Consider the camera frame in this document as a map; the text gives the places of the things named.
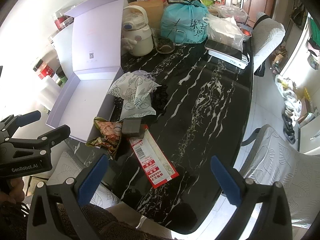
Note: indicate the white flat device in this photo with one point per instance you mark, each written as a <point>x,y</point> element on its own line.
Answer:
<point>238,59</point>

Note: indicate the leaf-pattern chair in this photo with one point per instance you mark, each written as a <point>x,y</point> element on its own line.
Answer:
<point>267,34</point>
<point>272,159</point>

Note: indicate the person's left hand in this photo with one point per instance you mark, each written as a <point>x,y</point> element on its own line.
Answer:
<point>16,195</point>

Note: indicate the glass mug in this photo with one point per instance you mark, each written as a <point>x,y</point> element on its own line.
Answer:
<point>167,39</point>

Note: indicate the black polka-dot scrunchie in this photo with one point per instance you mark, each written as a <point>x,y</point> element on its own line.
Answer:
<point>159,99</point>

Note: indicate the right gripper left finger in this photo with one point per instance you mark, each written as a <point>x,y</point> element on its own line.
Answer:
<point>45,221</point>

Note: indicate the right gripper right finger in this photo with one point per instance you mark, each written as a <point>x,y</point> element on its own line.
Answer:
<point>274,220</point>

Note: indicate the red-label spice jar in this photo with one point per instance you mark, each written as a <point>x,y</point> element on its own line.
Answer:
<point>43,70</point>

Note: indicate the cream thermos jug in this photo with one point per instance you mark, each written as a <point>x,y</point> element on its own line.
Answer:
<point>136,35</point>

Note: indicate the lavender gift box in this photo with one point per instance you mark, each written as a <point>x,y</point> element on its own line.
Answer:
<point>95,54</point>

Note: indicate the green snack bag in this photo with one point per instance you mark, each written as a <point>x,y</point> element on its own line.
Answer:
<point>109,138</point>

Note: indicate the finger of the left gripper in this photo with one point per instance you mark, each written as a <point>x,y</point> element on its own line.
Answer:
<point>53,136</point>
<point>11,123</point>

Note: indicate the near leaf-pattern chair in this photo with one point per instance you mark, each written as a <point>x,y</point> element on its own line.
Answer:
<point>272,159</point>

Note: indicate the dark green lid jar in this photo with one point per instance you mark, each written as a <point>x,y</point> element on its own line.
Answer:
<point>62,77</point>

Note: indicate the far leaf-pattern chair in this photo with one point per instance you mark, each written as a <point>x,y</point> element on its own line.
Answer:
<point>267,34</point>

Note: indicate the brown paper bag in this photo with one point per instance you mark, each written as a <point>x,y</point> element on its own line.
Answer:
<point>154,10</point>

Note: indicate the white leaf-print packet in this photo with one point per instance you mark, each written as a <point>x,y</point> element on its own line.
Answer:
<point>136,92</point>

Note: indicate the black smartphone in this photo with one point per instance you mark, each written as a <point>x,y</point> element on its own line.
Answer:
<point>222,48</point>

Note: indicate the clear plastic bag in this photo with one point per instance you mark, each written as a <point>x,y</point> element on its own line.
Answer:
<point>224,31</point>

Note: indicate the red white snack packet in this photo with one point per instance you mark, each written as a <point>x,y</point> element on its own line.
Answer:
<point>154,163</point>

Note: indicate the teal drawstring bag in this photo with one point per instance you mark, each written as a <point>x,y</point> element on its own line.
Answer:
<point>185,19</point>

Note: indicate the lavender drawstring pouch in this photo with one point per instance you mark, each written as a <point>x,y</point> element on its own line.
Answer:
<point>144,74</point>

